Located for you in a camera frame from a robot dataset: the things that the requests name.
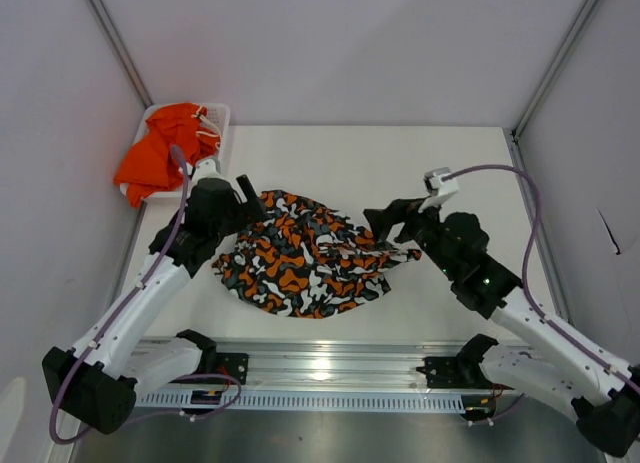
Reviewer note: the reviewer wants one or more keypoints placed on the slotted cable duct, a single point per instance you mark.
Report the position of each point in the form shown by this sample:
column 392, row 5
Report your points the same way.
column 376, row 402

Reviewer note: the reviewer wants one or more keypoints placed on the camouflage orange black shorts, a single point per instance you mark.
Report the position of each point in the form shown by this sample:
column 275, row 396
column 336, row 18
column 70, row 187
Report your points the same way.
column 307, row 260

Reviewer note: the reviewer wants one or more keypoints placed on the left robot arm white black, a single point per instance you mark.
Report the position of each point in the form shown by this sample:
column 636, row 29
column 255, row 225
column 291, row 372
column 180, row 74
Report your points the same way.
column 98, row 380

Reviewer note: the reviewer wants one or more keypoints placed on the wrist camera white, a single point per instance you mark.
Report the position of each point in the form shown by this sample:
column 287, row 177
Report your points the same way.
column 206, row 168
column 440, row 186

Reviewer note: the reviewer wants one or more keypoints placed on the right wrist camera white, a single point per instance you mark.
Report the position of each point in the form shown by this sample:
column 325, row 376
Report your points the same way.
column 440, row 186

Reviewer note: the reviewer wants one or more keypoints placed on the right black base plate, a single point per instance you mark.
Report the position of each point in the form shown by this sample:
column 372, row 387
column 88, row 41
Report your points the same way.
column 450, row 372

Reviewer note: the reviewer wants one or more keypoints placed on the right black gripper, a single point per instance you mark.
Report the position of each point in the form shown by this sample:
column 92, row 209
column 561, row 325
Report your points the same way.
column 396, row 212

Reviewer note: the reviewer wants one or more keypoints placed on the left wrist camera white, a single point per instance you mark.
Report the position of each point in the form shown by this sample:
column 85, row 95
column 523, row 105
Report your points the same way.
column 206, row 168

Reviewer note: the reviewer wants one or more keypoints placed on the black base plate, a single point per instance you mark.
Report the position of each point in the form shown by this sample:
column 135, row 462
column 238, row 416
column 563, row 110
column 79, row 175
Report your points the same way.
column 450, row 372
column 234, row 364

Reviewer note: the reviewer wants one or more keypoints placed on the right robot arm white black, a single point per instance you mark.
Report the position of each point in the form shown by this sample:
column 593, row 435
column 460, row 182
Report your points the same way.
column 594, row 389

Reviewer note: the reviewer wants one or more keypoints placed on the white plastic basket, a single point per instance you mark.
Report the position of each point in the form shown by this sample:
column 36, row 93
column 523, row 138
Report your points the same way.
column 215, row 138

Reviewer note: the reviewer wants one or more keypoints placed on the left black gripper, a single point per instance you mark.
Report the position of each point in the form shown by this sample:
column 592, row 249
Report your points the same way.
column 247, row 214

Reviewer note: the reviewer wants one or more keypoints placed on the aluminium mounting rail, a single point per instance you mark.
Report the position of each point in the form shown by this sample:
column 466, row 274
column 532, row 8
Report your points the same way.
column 320, row 365

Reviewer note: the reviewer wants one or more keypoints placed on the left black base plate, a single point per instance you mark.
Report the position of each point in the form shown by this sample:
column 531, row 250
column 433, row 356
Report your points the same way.
column 234, row 364

